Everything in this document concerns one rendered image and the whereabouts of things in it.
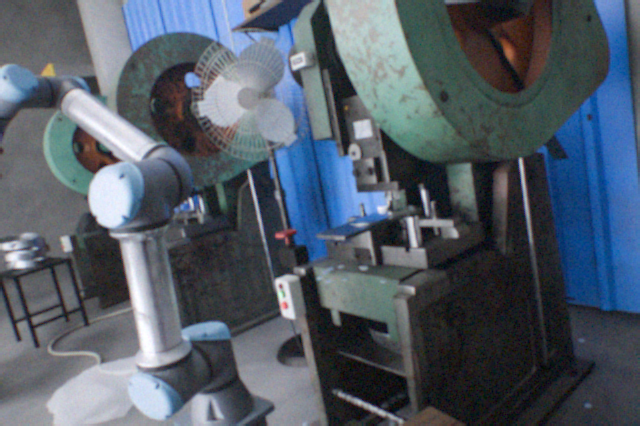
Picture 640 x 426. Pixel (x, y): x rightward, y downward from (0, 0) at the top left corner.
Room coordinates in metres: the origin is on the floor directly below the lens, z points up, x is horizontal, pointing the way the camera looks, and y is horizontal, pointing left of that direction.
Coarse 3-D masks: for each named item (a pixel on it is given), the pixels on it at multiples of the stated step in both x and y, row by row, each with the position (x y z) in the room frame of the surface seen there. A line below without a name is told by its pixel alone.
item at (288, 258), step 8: (280, 248) 1.67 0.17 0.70; (288, 248) 1.63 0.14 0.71; (296, 248) 1.61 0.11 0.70; (304, 248) 1.63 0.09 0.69; (280, 256) 1.67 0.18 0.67; (288, 256) 1.63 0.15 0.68; (296, 256) 1.61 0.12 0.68; (304, 256) 1.63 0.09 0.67; (288, 264) 1.64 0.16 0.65; (296, 264) 1.60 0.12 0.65
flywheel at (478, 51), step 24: (456, 0) 1.09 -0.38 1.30; (480, 0) 1.15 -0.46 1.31; (504, 0) 1.12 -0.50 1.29; (528, 0) 1.13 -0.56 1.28; (456, 24) 1.17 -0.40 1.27; (480, 24) 1.20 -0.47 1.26; (504, 24) 1.31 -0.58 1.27; (528, 24) 1.39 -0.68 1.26; (480, 48) 1.23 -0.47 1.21; (504, 48) 1.35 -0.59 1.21; (528, 48) 1.38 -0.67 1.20; (480, 72) 1.22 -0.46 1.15; (504, 72) 1.29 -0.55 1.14; (528, 72) 1.36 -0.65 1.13
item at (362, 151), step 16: (352, 112) 1.52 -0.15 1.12; (368, 112) 1.47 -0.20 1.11; (352, 128) 1.53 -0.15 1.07; (368, 128) 1.48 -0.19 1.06; (352, 144) 1.54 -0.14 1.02; (368, 144) 1.49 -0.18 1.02; (352, 160) 1.51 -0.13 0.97; (368, 160) 1.46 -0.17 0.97; (384, 160) 1.44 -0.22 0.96; (400, 160) 1.48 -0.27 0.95; (368, 176) 1.47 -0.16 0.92; (384, 176) 1.45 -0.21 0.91; (400, 176) 1.47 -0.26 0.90
